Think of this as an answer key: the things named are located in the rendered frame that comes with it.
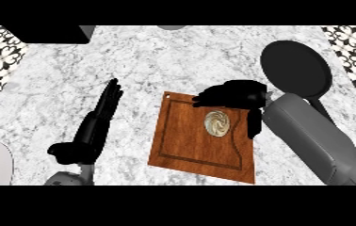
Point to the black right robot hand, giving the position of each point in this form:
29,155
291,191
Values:
234,94

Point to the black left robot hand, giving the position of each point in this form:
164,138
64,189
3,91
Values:
91,132

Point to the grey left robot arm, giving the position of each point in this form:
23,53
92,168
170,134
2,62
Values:
74,175

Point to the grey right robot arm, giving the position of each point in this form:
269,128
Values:
311,138

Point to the black frying pan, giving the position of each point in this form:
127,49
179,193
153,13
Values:
296,69

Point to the brown wooden cutting board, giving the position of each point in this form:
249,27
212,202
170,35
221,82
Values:
200,138

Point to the pale rounded appliance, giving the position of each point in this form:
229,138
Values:
5,165

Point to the grey round object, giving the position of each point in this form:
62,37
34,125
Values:
172,27

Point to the black box appliance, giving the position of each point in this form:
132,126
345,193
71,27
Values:
51,33

